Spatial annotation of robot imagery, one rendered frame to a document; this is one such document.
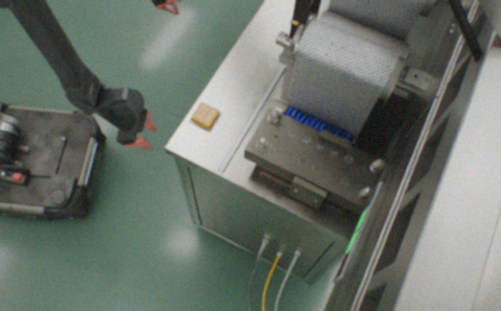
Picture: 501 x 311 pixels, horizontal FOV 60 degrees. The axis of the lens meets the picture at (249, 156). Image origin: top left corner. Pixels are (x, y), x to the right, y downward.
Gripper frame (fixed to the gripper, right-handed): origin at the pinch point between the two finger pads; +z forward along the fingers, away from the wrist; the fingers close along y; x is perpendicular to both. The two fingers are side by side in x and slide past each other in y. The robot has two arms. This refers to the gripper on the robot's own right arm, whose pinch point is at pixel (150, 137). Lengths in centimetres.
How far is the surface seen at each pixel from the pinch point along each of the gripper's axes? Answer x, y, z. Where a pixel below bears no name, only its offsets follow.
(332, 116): -46, 11, 23
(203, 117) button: -4.7, 15.5, 16.8
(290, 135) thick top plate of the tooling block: -33.8, 6.3, 21.5
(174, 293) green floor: 52, -28, 91
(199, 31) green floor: 61, 129, 86
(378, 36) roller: -62, 28, 14
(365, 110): -57, 8, 18
